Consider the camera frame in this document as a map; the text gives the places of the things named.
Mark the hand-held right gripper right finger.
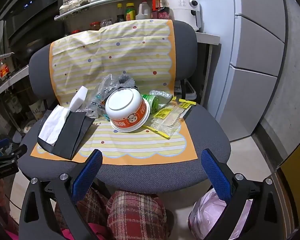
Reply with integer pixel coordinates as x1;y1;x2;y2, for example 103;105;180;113
201;149;285;240

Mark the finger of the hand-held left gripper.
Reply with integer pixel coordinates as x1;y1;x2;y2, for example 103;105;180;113
4;145;28;165
0;139;10;159

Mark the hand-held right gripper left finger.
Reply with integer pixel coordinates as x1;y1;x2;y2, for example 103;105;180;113
19;149;103;240

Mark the pink plastic bag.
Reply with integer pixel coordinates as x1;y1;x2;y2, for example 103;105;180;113
187;187;253;240

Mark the clear yellow snack wrapper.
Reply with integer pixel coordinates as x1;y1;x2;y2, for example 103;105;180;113
143;97;197;140

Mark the clear plastic wrap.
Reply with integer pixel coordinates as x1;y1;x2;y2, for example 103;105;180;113
84;74;123;119

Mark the orange white instant noodle bowl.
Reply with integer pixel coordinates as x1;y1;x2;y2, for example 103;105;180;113
105;88;151;133

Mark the green plastic wrapper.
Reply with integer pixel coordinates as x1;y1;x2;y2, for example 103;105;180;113
141;89;175;114

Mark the patterned ceramic bowl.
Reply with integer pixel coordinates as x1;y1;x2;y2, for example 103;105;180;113
22;120;37;133

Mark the person's plaid trouser leg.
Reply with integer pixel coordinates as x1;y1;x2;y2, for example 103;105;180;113
54;187;108;232
107;190;168;240

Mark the grey office chair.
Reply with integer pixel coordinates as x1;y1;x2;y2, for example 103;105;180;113
17;20;232;194

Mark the black tissue pack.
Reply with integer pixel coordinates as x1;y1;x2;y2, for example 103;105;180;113
37;105;95;160

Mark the red label sauce bottle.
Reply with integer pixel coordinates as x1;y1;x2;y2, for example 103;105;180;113
0;60;10;78

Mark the white sponge block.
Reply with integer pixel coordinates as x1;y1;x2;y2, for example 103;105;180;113
69;85;89;112

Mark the white plastic container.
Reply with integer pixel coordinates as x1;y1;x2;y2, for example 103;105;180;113
174;80;197;101

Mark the yellow striped dotted paper mat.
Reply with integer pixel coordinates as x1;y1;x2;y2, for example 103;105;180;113
30;19;199;167

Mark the grey refrigerator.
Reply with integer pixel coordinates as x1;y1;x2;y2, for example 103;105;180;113
192;0;289;142

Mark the black range hood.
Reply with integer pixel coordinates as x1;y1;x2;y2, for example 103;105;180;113
0;0;63;46

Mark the dark bottle yellow cap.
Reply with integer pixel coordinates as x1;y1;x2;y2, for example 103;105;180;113
116;3;125;23

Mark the yellow label bottle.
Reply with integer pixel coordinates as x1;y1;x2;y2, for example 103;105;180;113
126;2;137;22

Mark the white plastic jug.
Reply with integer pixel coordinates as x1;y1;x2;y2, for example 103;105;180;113
136;4;151;20

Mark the dark red box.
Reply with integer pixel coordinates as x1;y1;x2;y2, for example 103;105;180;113
151;7;170;20

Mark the curved metal shelf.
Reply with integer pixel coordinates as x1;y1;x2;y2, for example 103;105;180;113
54;0;168;21

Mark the oil bottle red label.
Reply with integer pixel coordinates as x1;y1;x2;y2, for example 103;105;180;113
152;0;168;12

